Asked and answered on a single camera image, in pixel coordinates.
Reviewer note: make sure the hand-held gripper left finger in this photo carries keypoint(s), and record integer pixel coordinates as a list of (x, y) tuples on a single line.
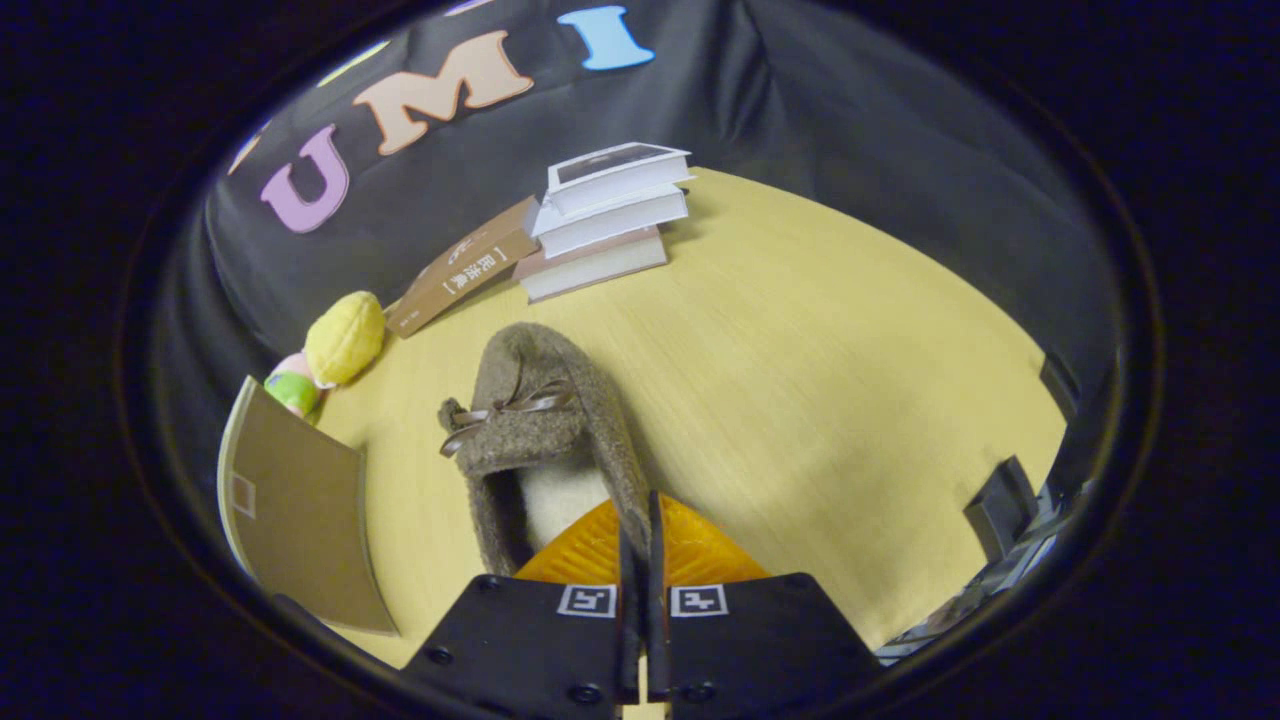
[(628, 640)]

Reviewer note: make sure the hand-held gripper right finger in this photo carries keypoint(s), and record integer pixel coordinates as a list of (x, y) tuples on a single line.
[(656, 640)]

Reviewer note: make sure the brown fuzzy shoe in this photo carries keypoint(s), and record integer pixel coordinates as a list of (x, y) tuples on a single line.
[(545, 365)]

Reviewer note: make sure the beige storage box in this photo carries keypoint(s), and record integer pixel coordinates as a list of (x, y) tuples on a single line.
[(300, 510)]

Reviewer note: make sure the black table edge clamp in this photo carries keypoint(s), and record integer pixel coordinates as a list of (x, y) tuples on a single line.
[(1000, 505), (1058, 385)]

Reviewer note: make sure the brown book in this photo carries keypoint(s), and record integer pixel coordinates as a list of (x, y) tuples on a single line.
[(460, 270)]

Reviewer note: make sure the yellow plush ball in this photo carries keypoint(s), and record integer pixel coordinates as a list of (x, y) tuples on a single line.
[(345, 338)]

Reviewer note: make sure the plain white book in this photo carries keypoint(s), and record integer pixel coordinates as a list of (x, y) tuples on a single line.
[(610, 225)]

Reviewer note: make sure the pink and green plush toy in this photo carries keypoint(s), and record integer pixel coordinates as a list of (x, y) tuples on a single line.
[(292, 390)]

